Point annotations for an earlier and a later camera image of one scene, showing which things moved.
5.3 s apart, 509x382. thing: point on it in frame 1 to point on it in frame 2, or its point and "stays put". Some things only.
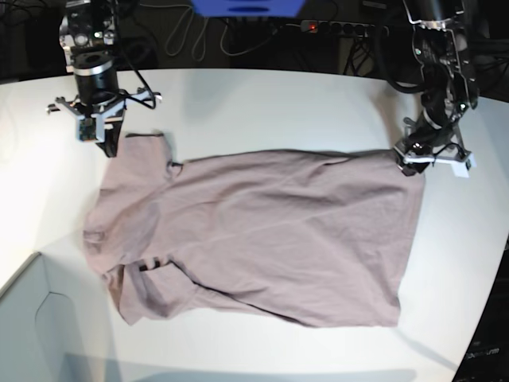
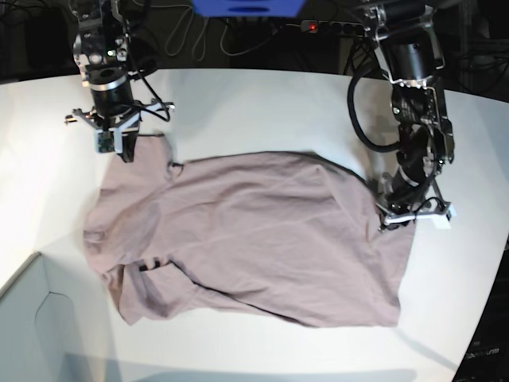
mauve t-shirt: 316,238 stays put
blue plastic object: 248,8 stays put
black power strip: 342,29 stays put
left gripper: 437,144 to 434,208
